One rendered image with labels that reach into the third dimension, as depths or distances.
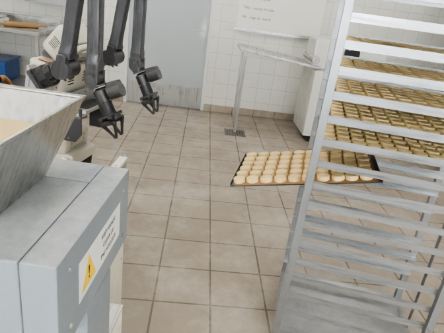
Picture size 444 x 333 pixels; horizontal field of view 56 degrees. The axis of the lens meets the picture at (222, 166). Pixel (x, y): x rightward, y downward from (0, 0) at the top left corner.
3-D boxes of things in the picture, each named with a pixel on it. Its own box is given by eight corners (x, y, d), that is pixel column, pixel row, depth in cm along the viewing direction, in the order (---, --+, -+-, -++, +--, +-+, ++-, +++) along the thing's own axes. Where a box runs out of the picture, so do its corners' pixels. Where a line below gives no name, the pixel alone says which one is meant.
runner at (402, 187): (302, 171, 205) (304, 166, 204) (303, 169, 208) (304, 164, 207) (439, 197, 195) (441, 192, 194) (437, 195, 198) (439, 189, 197)
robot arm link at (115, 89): (94, 73, 173) (84, 76, 165) (118, 65, 169) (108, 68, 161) (106, 101, 176) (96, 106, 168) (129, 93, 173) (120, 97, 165)
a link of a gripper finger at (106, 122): (128, 133, 177) (119, 111, 174) (120, 137, 170) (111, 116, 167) (114, 137, 179) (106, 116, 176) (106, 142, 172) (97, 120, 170)
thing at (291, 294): (280, 295, 186) (281, 289, 185) (280, 291, 189) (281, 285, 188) (429, 330, 177) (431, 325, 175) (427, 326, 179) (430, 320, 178)
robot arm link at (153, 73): (136, 61, 212) (129, 63, 204) (156, 54, 209) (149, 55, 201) (145, 84, 215) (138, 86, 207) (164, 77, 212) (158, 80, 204)
